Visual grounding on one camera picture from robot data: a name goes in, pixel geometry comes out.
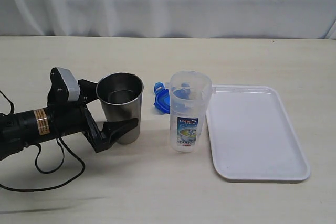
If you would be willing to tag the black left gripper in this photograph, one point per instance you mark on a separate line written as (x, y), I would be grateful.
(73, 117)

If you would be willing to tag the stainless steel cup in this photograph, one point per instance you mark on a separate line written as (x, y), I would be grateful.
(120, 95)

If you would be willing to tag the blue plastic lid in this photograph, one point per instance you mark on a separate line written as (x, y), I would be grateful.
(162, 98)

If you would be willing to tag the clear plastic jar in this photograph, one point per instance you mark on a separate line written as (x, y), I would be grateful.
(190, 93)

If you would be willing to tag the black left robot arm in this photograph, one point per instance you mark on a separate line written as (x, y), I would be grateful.
(21, 130)

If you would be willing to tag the white plastic tray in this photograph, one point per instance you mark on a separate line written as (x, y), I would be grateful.
(252, 138)

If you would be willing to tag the white backdrop curtain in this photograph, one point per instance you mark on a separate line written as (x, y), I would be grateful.
(170, 18)

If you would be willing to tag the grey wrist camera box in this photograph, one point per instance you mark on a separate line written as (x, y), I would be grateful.
(70, 83)

